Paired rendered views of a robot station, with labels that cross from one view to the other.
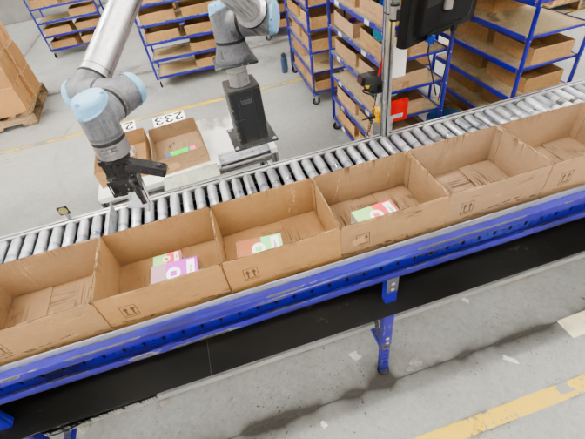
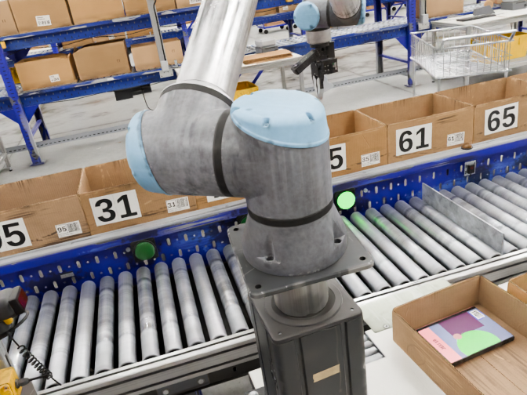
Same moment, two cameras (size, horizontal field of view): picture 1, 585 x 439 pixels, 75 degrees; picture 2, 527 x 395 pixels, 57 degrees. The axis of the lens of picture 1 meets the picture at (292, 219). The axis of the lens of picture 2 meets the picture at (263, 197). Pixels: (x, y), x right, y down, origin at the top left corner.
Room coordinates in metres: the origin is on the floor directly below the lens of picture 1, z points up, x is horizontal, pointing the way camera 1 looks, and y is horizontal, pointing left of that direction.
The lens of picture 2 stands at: (2.79, 0.07, 1.66)
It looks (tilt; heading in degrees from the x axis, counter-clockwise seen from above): 25 degrees down; 177
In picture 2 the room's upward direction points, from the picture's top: 8 degrees counter-clockwise
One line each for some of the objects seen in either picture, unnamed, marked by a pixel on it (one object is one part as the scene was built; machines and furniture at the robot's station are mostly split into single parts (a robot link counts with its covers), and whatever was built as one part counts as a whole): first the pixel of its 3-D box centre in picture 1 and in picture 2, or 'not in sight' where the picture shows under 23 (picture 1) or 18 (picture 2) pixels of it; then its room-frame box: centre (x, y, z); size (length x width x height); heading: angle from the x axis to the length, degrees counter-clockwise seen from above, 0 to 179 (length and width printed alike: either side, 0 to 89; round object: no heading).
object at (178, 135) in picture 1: (178, 145); (491, 350); (1.97, 0.58, 0.80); 0.38 x 0.28 x 0.10; 15
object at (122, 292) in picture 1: (164, 266); (327, 146); (0.89, 0.46, 0.96); 0.39 x 0.29 x 0.17; 99
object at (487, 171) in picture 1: (471, 175); (33, 212); (1.08, -0.70, 0.97); 0.39 x 0.29 x 0.17; 99
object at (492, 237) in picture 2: (110, 240); (458, 215); (1.29, 0.83, 0.76); 0.46 x 0.01 x 0.09; 9
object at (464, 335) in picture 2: (181, 156); (463, 335); (1.88, 0.56, 0.78); 0.19 x 0.14 x 0.02; 105
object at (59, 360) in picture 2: (393, 167); (63, 333); (1.51, -0.55, 0.72); 0.52 x 0.05 x 0.05; 9
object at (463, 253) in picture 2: (136, 239); (434, 231); (1.30, 0.74, 0.72); 0.52 x 0.05 x 0.05; 9
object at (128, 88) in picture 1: (120, 95); (312, 14); (1.05, 0.41, 1.50); 0.12 x 0.12 x 0.09; 66
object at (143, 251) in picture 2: not in sight; (144, 251); (1.23, -0.30, 0.81); 0.07 x 0.01 x 0.07; 99
